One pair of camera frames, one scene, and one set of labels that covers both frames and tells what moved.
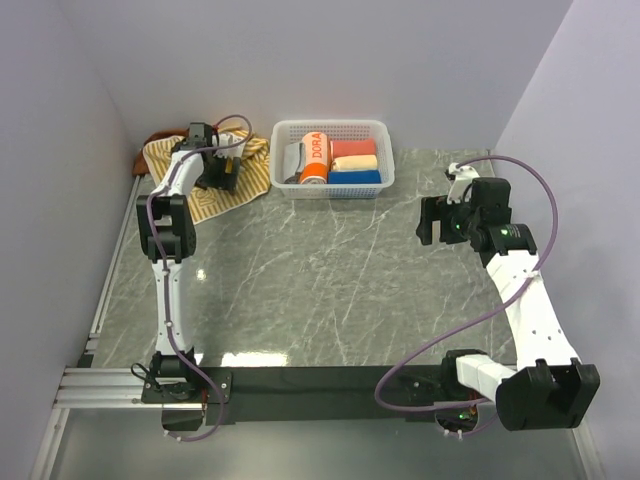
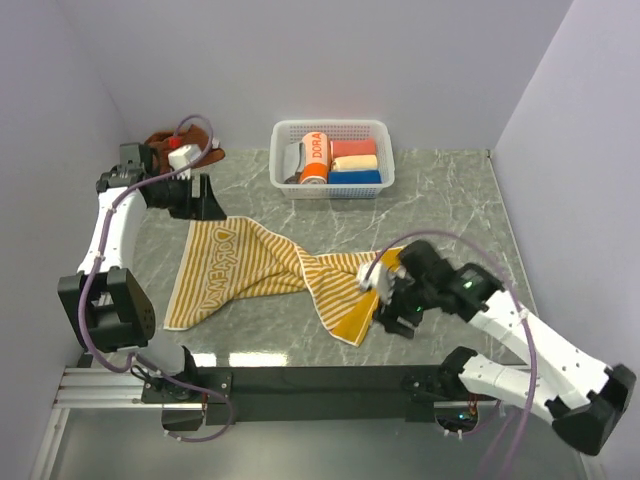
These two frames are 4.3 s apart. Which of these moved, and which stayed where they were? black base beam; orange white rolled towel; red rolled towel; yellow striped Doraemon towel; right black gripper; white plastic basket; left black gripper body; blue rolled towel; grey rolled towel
Moved: left black gripper body; right black gripper; yellow striped Doraemon towel
Stayed: white plastic basket; grey rolled towel; orange white rolled towel; red rolled towel; black base beam; blue rolled towel
